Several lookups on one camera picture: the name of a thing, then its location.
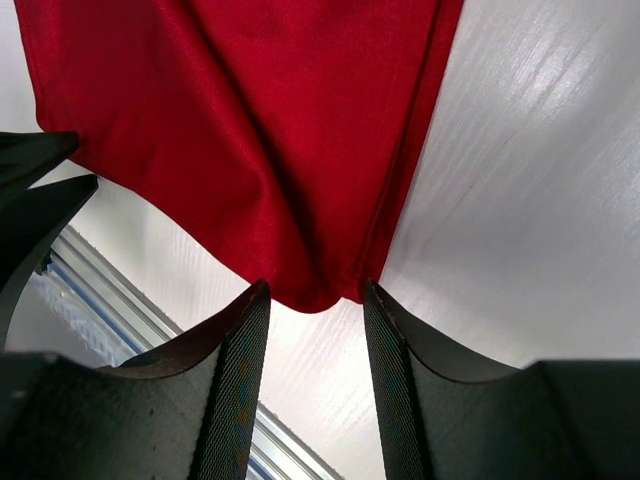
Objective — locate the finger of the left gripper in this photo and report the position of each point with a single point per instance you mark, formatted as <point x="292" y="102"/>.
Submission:
<point x="27" y="157"/>
<point x="29" y="225"/>

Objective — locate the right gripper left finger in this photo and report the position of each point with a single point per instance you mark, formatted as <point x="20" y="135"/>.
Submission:
<point x="183" y="410"/>

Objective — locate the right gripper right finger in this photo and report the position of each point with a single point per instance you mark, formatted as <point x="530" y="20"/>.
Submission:
<point x="445" y="411"/>

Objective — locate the red cloth napkin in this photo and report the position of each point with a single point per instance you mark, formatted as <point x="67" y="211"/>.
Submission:
<point x="283" y="136"/>

